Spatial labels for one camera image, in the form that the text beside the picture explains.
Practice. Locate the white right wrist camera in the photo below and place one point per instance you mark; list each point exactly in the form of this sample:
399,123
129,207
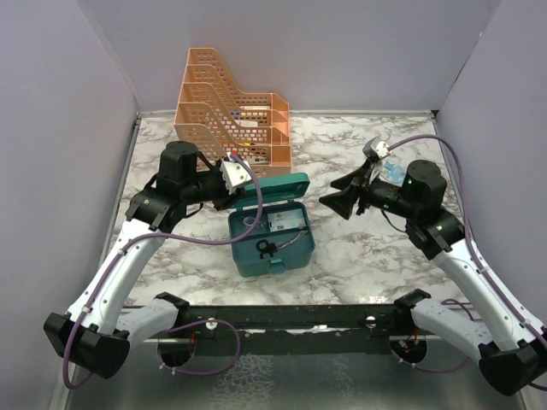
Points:
376,151

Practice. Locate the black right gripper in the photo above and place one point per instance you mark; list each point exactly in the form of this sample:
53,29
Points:
344,201

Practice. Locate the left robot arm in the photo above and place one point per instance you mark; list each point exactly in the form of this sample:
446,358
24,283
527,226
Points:
95,332

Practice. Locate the black metal base rail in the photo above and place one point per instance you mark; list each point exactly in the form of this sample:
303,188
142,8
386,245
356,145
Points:
293,329

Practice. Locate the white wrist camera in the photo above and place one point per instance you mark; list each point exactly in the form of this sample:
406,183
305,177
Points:
235,172
376,151

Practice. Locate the teal divided tray insert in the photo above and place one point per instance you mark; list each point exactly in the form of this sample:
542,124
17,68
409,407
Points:
244,251

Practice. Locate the black handled scissors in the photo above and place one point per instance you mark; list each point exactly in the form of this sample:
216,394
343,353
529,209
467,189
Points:
266,248

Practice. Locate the blue white dressing packet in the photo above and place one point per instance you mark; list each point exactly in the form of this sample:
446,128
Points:
286,220

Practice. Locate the small clear blue packet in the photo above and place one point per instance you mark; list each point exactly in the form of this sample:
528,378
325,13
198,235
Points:
249,221

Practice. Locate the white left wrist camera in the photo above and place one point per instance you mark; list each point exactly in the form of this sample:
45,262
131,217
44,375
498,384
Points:
235,172

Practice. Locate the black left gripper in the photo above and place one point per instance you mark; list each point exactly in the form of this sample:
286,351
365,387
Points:
226,201

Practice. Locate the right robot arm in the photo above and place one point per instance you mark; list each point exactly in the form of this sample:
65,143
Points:
509,344

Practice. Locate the blue toothbrush blister pack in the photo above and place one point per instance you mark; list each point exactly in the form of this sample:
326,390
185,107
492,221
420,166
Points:
393,172

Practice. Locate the peach plastic file organizer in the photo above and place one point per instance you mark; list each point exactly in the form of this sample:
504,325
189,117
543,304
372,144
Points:
218,117

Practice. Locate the teal plastic medicine box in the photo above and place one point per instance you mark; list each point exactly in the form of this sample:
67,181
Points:
275,190

